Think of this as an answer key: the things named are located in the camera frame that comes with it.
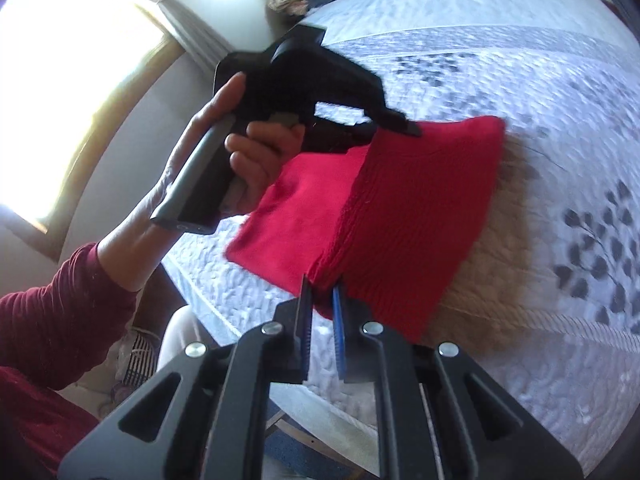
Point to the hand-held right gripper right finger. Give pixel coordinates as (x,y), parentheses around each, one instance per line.
(339,332)

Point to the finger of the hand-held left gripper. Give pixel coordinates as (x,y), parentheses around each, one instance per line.
(397,122)
(340,135)

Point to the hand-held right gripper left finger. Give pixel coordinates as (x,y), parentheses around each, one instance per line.
(304,330)

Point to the red knitted sweater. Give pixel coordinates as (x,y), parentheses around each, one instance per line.
(400,220)

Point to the person's left forearm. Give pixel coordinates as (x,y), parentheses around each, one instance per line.
(65,310)

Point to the person's left hand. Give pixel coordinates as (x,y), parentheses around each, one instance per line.
(265,160)

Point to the beige curtain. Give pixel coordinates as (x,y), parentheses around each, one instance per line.
(210,15)

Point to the person's white trouser leg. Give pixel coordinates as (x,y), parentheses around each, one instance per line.
(185,330)

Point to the light blue bed sheet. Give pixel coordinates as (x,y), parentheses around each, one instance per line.
(450,5)

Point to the white quilted bedspread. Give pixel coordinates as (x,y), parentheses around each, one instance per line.
(525,160)

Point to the bright window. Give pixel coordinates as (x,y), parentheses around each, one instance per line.
(65,75)

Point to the person's dark red shirt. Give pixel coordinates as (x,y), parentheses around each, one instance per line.
(35,425)

